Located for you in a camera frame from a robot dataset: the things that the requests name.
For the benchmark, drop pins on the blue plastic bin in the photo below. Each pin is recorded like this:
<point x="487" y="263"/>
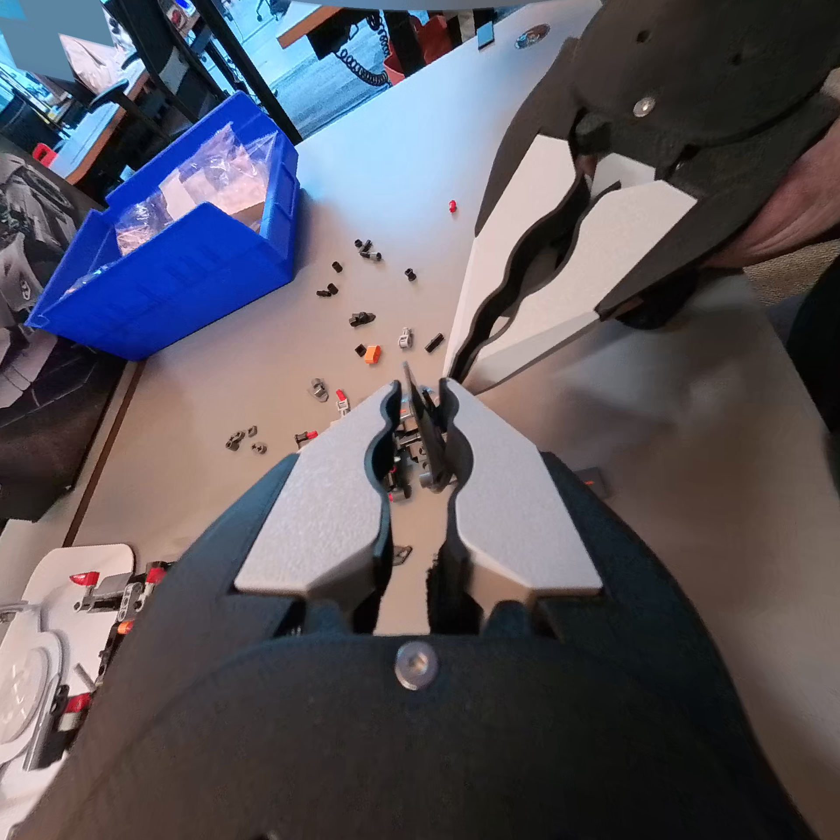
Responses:
<point x="197" y="295"/>

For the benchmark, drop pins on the dark lego box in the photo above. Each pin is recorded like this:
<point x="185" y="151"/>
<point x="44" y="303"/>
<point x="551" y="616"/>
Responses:
<point x="39" y="394"/>

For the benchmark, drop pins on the lego car chassis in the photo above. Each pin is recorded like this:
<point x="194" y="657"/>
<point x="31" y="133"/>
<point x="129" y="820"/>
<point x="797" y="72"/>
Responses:
<point x="118" y="594"/>

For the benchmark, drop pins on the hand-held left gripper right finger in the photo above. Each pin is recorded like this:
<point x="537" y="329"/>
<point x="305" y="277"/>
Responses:
<point x="525" y="525"/>

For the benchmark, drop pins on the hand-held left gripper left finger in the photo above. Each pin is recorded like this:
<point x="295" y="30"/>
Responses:
<point x="308" y="525"/>

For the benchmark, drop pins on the black lego tile red stripe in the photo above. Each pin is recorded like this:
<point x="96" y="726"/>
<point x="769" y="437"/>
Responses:
<point x="594" y="479"/>

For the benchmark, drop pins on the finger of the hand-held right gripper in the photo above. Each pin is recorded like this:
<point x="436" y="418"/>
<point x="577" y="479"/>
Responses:
<point x="623" y="243"/>
<point x="518" y="203"/>

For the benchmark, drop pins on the clear plastic bags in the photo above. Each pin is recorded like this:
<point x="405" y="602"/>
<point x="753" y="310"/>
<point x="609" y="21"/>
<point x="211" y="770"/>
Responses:
<point x="216" y="170"/>

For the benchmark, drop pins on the round table grommet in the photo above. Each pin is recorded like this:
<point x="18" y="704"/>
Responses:
<point x="531" y="37"/>

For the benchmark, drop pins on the white stand base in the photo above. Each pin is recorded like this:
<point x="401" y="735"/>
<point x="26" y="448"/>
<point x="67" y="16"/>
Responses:
<point x="52" y="571"/>

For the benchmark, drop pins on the grey lego assembly orange stripe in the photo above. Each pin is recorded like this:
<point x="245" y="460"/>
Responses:
<point x="403" y="453"/>

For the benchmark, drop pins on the person's right hand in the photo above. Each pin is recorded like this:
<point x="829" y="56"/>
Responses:
<point x="794" y="210"/>

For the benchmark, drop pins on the small black block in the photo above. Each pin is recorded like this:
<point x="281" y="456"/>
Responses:
<point x="485" y="38"/>

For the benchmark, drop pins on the small black lego panel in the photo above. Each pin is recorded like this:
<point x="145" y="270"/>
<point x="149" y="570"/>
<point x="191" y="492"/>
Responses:
<point x="426" y="426"/>

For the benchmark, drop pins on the scattered small lego pieces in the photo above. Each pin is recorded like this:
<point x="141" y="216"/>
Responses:
<point x="372" y="354"/>

